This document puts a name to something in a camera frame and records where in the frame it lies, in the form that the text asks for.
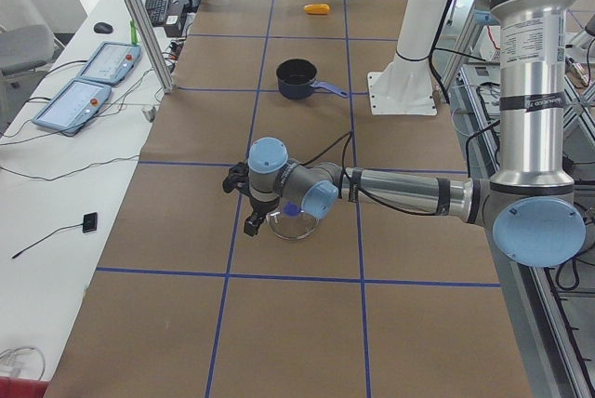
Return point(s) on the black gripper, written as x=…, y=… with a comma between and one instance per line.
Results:
x=258, y=206

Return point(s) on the glass lid with blue knob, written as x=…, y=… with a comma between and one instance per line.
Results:
x=289, y=222

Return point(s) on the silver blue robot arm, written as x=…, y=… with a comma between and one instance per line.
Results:
x=527, y=205

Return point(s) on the yellow corn cob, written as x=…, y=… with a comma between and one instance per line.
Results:
x=319, y=9

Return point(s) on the dark blue saucepan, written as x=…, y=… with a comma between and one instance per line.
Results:
x=297, y=80

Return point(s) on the small black puck device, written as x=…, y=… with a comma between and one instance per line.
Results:
x=90, y=222

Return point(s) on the upper teach pendant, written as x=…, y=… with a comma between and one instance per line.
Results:
x=111, y=63

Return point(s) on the teach pendant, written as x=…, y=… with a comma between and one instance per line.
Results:
x=77, y=103
x=111, y=63

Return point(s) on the lower teach pendant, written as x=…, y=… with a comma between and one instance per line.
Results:
x=77, y=103

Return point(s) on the green bottle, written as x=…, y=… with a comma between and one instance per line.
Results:
x=133, y=33

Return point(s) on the black keyboard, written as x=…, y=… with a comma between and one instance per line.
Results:
x=157, y=11

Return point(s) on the black computer mouse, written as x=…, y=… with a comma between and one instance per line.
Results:
x=103, y=28

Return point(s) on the grey office chair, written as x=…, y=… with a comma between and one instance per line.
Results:
x=25, y=49

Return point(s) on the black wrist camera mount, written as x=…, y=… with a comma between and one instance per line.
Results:
x=237, y=179

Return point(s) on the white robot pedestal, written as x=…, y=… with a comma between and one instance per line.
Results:
x=405, y=87

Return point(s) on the aluminium frame post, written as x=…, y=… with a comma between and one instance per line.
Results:
x=150, y=44

